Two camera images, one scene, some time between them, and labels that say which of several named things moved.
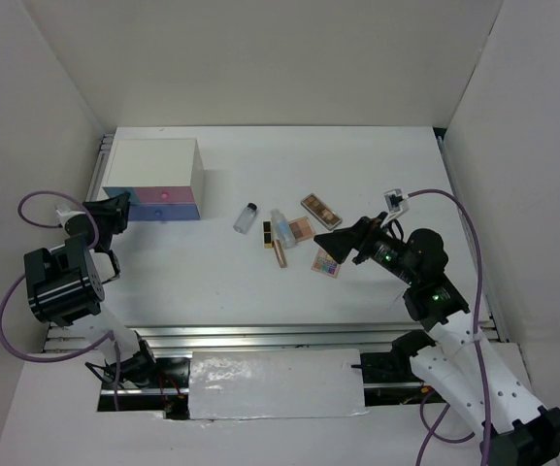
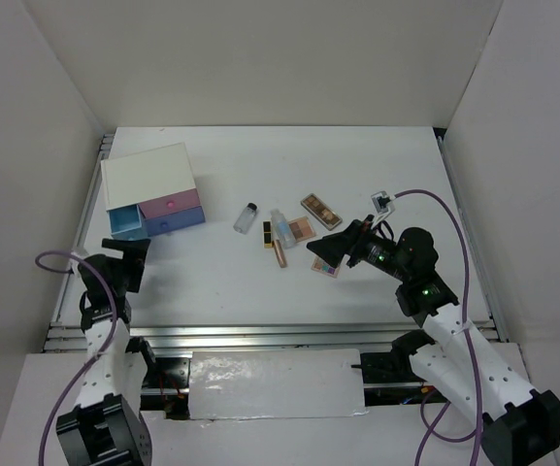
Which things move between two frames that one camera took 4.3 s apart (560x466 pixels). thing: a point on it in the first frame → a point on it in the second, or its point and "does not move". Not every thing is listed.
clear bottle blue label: (282, 229) does not move
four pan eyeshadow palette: (302, 229) does not move
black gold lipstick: (267, 234) does not move
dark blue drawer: (162, 212) → (174, 220)
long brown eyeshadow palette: (321, 212) does not move
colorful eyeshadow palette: (324, 263) does not move
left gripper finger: (111, 215) → (134, 250)
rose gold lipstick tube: (280, 253) does not move
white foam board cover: (275, 384) does not move
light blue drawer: (114, 191) → (127, 223)
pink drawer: (165, 194) → (170, 204)
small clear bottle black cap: (243, 221) does not move
